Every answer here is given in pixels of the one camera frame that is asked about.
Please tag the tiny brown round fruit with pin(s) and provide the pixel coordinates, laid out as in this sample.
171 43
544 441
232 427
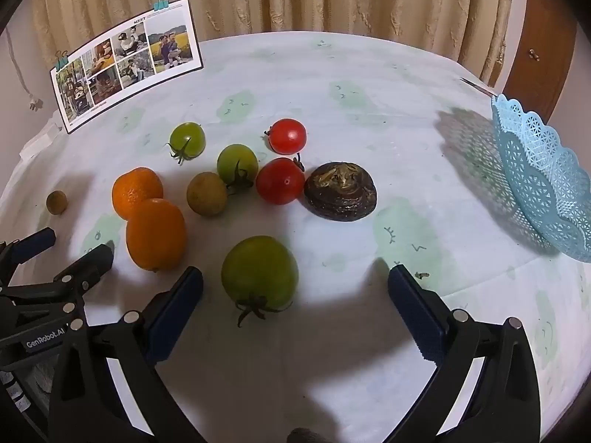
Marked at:
56 202

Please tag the oval orange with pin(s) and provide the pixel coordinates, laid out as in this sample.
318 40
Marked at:
156 235

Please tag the brass door knob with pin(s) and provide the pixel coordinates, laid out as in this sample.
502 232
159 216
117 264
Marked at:
534 54

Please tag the red tomato without stem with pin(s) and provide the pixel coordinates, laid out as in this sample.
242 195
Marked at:
288 136

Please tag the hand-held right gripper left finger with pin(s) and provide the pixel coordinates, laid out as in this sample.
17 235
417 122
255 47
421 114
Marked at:
178 316

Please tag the brown wooden door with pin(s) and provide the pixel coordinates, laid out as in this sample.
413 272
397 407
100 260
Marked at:
540 18

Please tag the large green tomato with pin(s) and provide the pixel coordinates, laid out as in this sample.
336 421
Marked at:
258 274

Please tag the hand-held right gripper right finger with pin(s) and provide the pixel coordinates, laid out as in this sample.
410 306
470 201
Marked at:
415 316

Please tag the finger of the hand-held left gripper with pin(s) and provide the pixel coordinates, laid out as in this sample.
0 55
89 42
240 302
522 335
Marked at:
94 263
34 241

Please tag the light blue plastic basket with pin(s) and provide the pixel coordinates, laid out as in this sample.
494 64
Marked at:
540 175

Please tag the red tomato with stem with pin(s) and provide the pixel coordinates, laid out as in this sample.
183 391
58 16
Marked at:
279 182

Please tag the brown fuzzy object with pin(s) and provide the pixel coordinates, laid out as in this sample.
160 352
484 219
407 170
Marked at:
307 437

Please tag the teal binder clip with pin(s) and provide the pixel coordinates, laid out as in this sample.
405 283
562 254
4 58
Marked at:
161 3
61 60

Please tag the round orange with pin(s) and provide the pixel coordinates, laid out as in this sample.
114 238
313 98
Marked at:
136 189

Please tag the medium green tomato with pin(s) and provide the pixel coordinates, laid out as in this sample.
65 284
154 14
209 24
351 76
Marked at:
238 162

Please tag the small green tomato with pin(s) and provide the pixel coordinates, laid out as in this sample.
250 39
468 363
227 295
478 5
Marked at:
188 139

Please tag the photo collage poster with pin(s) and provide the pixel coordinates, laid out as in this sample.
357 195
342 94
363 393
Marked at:
124 62

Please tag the thin pen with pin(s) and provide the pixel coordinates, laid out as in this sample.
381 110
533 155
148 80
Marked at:
478 86

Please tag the dark brown water chestnut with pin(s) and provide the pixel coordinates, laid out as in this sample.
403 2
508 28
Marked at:
340 191

